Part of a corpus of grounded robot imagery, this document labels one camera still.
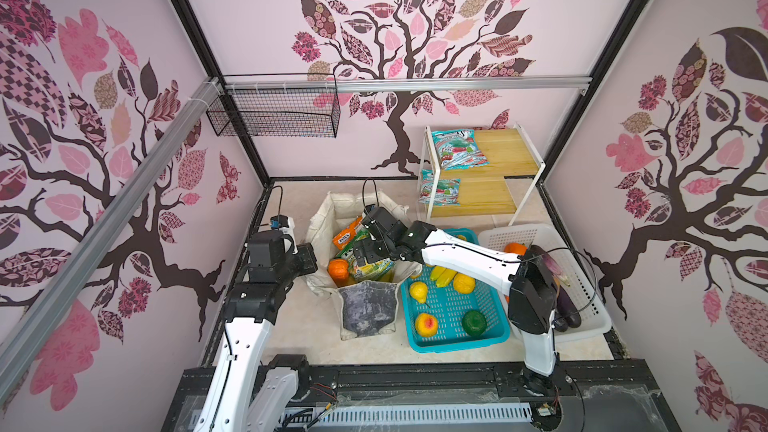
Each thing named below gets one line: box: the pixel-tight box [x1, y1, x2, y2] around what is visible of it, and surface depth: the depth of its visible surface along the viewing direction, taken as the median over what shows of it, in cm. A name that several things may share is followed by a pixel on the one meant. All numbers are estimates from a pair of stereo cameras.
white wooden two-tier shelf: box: [424, 123, 545, 226], surface depth 83 cm
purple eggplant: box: [543, 253, 581, 332], surface depth 84 cm
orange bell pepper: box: [328, 258, 349, 288], surface depth 83 cm
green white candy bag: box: [431, 129, 490, 170], surface depth 79 cm
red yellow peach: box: [415, 312, 438, 337], surface depth 80 cm
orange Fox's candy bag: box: [332, 216, 363, 250], surface depth 89 cm
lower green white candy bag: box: [418, 169, 461, 206], surface depth 93 cm
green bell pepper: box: [462, 310, 487, 338], surface depth 81 cm
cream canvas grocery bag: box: [305, 191, 422, 339], surface depth 75 cm
